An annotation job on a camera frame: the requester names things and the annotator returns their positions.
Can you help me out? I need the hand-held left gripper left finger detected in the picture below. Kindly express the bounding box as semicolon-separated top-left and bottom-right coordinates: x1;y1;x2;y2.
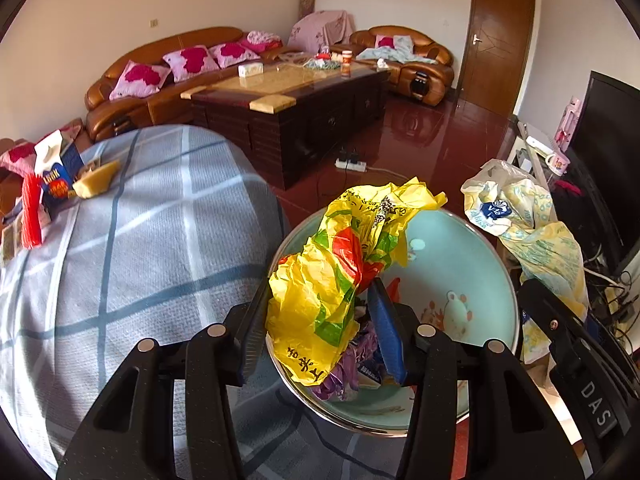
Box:
57;277;273;480

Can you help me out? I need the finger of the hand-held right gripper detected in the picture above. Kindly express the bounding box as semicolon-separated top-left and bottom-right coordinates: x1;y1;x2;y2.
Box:
519;279;586;361

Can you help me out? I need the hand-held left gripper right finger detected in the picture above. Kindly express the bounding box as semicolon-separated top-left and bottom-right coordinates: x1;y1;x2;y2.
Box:
367;280;583;480

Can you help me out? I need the teal enamel basin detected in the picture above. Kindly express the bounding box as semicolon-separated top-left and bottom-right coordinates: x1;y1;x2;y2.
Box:
265;205;521;433

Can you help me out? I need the pale yellow printed plastic bag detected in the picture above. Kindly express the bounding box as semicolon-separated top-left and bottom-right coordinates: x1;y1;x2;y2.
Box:
500;220;590;363

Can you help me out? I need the purple wrapper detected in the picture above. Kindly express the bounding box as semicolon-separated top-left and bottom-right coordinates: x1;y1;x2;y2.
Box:
310;320;383;401

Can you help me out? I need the white blue-print plastic bag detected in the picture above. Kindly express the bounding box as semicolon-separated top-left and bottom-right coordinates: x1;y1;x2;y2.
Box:
460;159;552;237

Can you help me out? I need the black television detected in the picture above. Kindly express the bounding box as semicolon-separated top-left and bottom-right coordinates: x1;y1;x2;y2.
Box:
570;70;640;276

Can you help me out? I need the pink toy box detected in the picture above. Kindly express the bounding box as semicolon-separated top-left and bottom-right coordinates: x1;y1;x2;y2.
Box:
554;97;585;152

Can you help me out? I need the dark wooden coffee table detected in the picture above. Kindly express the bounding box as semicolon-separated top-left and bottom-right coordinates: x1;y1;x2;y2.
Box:
180;57;391;191

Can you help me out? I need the brown leather armchair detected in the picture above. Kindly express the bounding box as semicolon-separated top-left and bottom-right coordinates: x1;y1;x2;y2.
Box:
348;26;455;107

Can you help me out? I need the red mesh sleeve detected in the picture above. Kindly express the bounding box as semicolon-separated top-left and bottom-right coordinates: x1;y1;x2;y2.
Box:
21;172;47;249

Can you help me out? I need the blue and white snack box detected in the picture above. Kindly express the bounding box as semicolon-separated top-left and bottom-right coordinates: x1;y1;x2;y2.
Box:
34;130;85;211

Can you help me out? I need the clear dark snack packet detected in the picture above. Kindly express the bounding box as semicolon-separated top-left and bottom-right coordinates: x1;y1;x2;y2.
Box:
0;217;25;267

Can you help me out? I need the long brown leather sofa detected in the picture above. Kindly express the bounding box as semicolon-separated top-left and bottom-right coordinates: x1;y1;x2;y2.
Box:
84;26;306;141

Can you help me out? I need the brown wooden door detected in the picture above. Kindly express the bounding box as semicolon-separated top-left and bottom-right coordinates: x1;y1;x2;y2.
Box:
457;0;537;116

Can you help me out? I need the pile of small colourful packets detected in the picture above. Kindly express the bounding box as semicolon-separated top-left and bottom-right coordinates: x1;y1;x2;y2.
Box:
302;49;343;70

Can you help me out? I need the light blue garment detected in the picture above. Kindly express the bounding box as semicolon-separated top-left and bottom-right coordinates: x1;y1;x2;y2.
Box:
356;35;437;65

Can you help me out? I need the brown leather chaise sofa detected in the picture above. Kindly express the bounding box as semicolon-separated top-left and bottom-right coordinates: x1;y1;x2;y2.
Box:
0;119;96;218

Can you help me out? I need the small-print pink pillow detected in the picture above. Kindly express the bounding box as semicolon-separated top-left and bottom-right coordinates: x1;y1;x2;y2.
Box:
240;30;283;53

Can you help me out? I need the pink floral cloth cover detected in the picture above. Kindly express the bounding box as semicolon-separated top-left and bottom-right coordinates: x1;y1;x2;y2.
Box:
287;10;357;55

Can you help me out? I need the tangle of cables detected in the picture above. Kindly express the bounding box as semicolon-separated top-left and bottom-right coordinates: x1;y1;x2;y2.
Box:
582;260;640;341

